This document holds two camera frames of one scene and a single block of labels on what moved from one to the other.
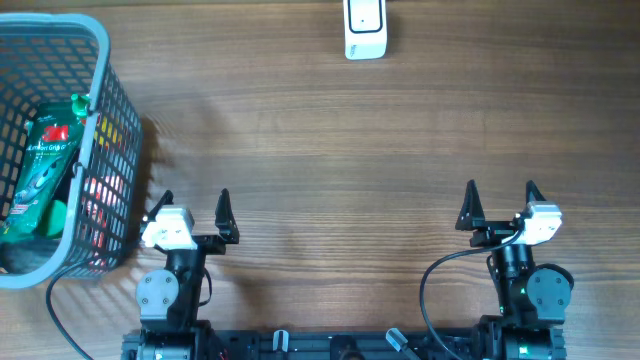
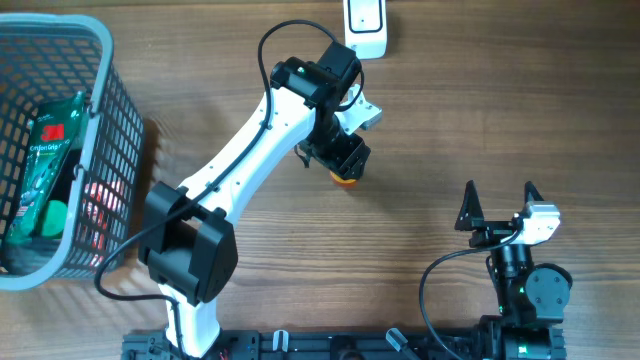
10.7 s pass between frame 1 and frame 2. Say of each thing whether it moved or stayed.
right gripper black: stayed
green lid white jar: stayed
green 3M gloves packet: stayed
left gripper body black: moved
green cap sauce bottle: moved
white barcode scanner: stayed
